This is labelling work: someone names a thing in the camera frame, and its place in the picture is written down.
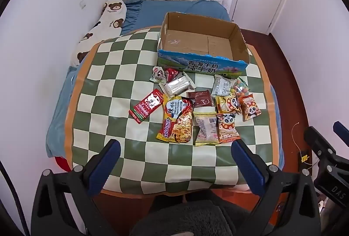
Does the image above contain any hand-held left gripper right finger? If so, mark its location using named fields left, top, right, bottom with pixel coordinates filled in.
left=231, top=139, right=321, bottom=236

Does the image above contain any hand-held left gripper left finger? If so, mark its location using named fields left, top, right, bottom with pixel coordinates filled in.
left=31, top=139, right=122, bottom=236

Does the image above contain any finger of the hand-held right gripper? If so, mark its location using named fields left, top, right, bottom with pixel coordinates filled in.
left=303, top=126, right=337, bottom=161
left=333, top=121, right=349, bottom=148

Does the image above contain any large orange panda packet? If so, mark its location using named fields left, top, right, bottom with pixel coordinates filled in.
left=216, top=113, right=242, bottom=144

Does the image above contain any pale bread packet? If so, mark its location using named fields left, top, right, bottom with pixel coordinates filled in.
left=193, top=111, right=220, bottom=147

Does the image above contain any small orange panda packet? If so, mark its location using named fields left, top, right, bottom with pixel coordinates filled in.
left=238, top=93, right=262, bottom=122

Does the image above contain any yellow panda packet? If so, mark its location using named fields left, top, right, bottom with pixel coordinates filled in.
left=215, top=92, right=242, bottom=114

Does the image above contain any red spicy strip packet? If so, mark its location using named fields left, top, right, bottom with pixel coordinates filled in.
left=128, top=89, right=164, bottom=124

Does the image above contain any colourful candy bag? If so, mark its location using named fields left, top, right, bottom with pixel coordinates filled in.
left=232, top=77, right=250, bottom=98

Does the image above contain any instant noodle packet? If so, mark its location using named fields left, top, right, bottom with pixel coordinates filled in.
left=156, top=95, right=195, bottom=144

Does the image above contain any dark brown packet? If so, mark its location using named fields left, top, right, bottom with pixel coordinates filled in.
left=186, top=90, right=214, bottom=109

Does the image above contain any grey white labelled packet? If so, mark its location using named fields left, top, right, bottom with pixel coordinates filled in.
left=211, top=74, right=236, bottom=98

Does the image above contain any small white picture packet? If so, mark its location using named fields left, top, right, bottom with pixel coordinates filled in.
left=149, top=66, right=166, bottom=82

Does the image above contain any silver white bar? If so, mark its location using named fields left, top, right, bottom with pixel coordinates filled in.
left=159, top=72, right=196, bottom=97

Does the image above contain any small red packet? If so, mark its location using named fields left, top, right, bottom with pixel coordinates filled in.
left=165, top=67, right=181, bottom=83

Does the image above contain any cardboard box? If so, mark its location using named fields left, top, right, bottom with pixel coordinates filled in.
left=157, top=12, right=250, bottom=77

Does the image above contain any red cloth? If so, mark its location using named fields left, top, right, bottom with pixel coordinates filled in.
left=54, top=155, right=74, bottom=172

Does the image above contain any dark fuzzy clothing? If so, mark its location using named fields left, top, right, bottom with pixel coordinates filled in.
left=129, top=192, right=253, bottom=236

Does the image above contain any green checkered mat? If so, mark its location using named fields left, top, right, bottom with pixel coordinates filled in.
left=65, top=25, right=279, bottom=199

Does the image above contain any bear print pillow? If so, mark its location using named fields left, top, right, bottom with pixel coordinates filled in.
left=70, top=0, right=128, bottom=68

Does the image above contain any blue bed sheet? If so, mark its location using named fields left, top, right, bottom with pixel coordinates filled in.
left=45, top=0, right=285, bottom=168

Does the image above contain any black cable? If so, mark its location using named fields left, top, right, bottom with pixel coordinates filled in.
left=0, top=161, right=29, bottom=236

